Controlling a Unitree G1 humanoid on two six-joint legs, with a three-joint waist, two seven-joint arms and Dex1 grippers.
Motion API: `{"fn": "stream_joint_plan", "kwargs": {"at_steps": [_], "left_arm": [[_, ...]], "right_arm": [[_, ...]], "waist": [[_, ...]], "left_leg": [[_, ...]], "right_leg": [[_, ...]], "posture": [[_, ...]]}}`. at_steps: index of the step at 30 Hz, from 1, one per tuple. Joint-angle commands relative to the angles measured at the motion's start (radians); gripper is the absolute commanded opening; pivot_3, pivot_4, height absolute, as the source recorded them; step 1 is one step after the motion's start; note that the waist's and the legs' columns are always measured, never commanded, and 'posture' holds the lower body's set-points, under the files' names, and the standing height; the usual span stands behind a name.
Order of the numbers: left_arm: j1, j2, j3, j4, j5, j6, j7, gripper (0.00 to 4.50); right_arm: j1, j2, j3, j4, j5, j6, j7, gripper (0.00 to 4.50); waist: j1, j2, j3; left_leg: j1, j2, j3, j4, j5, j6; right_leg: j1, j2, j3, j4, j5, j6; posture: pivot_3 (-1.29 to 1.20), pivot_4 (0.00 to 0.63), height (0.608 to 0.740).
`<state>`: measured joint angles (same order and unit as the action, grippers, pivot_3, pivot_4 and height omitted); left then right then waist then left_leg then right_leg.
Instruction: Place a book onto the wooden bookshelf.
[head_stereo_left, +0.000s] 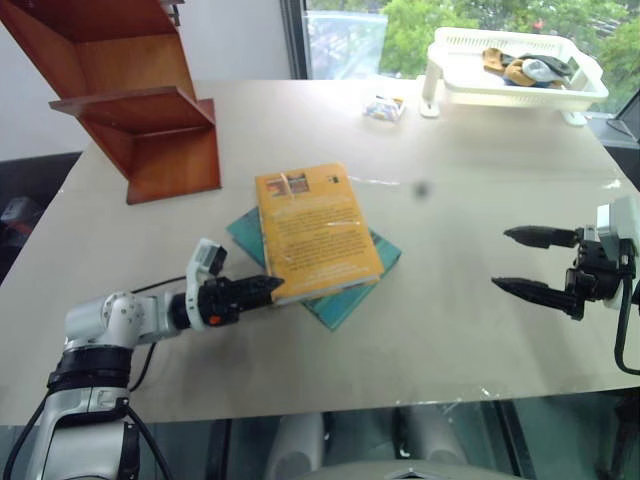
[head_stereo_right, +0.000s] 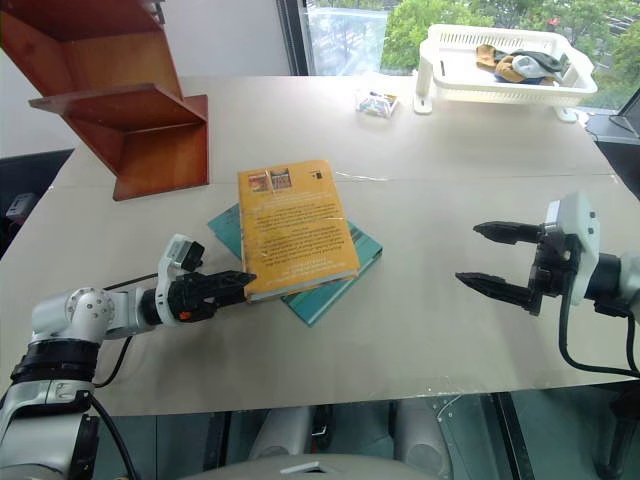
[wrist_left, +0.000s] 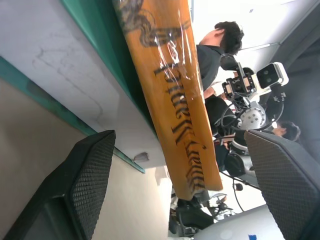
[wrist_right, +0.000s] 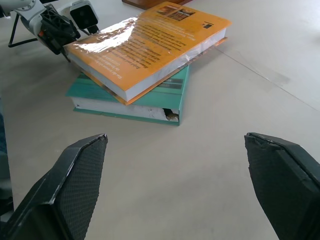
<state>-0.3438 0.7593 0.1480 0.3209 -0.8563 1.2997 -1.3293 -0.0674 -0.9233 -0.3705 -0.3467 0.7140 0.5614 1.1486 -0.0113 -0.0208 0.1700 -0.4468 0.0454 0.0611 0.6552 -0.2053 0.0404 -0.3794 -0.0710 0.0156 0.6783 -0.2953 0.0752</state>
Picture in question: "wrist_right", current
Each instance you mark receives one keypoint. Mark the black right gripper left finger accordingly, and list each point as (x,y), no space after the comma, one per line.
(75,180)

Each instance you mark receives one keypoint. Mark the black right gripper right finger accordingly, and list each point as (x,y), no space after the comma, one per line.
(282,185)

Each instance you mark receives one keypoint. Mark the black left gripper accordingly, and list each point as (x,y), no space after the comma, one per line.
(57,30)

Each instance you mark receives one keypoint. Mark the orange softcover book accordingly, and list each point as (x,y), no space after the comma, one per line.
(150,50)

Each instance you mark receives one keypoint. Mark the teal hardcover book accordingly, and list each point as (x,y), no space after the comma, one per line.
(172,100)

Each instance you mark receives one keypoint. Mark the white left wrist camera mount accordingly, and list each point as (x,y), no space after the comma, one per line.
(82,3)

